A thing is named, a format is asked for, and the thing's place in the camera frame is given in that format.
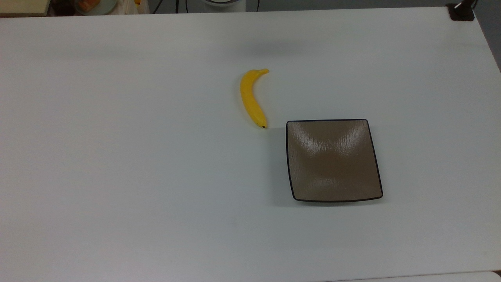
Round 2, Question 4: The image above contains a yellow banana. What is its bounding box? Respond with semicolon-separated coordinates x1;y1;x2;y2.
240;69;270;129

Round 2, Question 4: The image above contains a square brown ceramic plate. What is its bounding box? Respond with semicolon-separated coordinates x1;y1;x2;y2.
286;119;384;203

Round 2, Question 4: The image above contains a clear plastic bag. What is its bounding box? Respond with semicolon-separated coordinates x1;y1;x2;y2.
117;0;150;15

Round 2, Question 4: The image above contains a bowl with orange food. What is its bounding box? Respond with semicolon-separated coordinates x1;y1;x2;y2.
74;0;118;16

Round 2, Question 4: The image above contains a black table clamp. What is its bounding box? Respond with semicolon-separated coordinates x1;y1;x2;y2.
447;0;476;21

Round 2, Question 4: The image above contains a light wooden board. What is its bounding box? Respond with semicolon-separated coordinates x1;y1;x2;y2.
0;0;51;17

